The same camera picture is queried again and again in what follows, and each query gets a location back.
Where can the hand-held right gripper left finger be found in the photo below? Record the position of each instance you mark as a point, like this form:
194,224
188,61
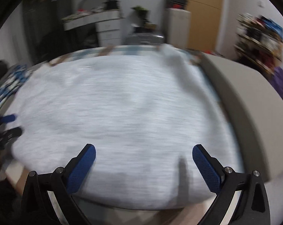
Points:
81,168

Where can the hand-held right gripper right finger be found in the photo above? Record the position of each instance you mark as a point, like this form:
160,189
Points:
206,168

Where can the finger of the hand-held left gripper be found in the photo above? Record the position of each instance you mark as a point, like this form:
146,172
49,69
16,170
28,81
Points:
13,133
9,118

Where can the light grey hoodie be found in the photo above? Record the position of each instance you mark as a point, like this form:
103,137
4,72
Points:
122,121

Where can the blue plaid shirt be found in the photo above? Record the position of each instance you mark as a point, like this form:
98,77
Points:
10,86

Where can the grey ottoman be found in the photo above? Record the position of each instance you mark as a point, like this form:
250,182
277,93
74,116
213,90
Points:
244,103

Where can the dark grey refrigerator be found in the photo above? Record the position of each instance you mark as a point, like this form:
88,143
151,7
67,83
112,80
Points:
52,28

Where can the purple bag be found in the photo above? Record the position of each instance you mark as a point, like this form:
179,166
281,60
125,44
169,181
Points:
281,82

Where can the white vanity desk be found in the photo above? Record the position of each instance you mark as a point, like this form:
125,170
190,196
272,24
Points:
103,25

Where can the wooden shoe rack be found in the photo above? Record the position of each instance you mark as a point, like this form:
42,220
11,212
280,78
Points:
261,42

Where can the beige suitcase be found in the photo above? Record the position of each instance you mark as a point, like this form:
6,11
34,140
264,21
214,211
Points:
177,28

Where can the arched vanity mirror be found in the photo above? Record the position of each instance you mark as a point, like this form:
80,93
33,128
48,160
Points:
93,2

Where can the silver suitcase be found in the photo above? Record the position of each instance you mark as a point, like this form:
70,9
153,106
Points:
143,38

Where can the wooden door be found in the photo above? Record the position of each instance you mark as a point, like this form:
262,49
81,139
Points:
204,16

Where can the tall black box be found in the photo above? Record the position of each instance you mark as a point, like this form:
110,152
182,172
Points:
113,0

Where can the black and red shoe box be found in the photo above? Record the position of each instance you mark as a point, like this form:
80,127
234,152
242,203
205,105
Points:
177,6

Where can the dark wrapped bouquet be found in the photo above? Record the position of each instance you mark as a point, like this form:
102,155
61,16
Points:
140,14

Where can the white light switch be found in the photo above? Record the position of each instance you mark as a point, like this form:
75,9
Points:
262,3

